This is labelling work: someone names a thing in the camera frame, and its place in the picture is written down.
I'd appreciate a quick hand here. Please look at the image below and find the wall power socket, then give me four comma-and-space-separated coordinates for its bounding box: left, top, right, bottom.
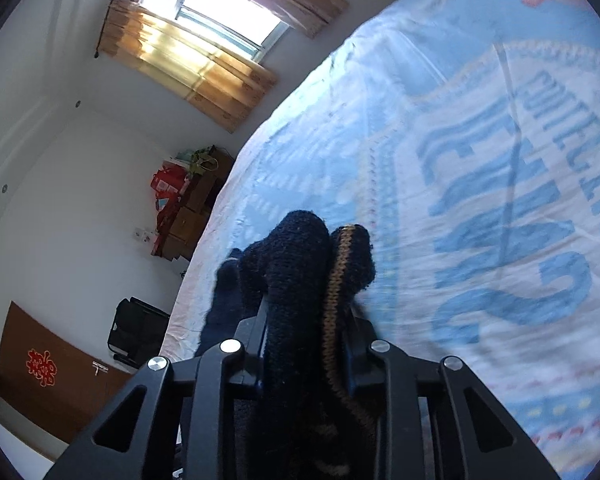
133, 228, 157, 245

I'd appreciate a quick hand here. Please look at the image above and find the navy patterned knit sweater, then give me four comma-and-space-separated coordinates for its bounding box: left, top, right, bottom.
196, 210, 377, 479

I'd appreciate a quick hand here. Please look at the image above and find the brown wooden desk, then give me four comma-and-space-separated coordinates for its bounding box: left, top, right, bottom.
151, 145, 235, 261

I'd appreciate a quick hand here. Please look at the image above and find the left tan curtain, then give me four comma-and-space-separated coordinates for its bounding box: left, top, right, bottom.
97, 0, 277, 133

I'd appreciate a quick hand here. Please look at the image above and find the pastel printed bed sheet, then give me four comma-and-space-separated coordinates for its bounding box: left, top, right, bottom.
162, 0, 600, 479

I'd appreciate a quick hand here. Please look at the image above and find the brown wooden door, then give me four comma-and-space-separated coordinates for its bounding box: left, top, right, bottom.
0, 302, 131, 443

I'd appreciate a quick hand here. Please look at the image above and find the window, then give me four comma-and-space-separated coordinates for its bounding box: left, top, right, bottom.
140, 0, 288, 62

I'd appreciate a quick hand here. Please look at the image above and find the green cloth on desk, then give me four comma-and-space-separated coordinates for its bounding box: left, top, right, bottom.
189, 146, 220, 174

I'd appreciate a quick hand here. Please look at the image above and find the red bag on desk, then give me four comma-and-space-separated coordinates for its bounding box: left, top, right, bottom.
150, 160, 188, 211

